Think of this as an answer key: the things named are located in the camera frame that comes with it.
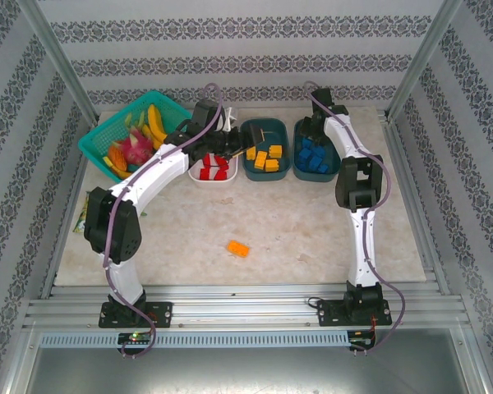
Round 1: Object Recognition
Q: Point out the white plastic container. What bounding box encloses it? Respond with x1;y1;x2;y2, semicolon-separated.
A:
187;151;240;188

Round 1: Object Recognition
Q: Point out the dark teal plastic container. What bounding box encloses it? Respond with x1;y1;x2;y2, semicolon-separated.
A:
292;118;342;182
238;117;293;182

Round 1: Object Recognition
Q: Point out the teal plastic mesh basket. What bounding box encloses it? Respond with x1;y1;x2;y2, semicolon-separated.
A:
77;89;194;184

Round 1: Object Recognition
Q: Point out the short yellow toy banana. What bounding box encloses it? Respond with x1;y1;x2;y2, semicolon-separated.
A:
141;124;165;151

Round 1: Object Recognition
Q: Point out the pink toy dragon fruit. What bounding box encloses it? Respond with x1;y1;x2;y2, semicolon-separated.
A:
118;126;155;163

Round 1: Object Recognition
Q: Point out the long orange lego brick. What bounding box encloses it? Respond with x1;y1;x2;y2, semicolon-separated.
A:
226;240;251;259

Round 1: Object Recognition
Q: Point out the yellow toy fruit slice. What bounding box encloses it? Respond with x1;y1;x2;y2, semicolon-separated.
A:
102;154;135;180

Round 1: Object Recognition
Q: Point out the orange toy fruit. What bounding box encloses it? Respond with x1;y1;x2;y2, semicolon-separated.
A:
108;144;128;172

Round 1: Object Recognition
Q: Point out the green yellow snack packet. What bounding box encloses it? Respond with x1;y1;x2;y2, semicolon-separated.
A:
72;192;92;234

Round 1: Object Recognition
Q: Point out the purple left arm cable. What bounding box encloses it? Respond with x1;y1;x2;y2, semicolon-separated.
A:
102;83;158;359

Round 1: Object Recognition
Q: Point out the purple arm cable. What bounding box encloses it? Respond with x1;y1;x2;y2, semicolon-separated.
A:
102;83;158;359
302;80;407;354

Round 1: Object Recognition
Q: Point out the aluminium frame post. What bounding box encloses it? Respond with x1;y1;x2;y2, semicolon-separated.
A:
385;0;463;120
16;0;99;124

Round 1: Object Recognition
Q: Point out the aluminium side rail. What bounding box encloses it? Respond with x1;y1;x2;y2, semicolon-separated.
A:
40;155;90;300
380;108;451;296

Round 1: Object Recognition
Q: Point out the wide aluminium base rail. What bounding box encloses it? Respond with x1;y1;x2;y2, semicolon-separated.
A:
22;285;468;329

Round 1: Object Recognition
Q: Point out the grey slotted cable duct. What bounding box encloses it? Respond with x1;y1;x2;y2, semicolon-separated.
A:
39;331;350;348

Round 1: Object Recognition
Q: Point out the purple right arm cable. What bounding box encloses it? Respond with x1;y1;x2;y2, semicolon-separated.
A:
302;80;407;354

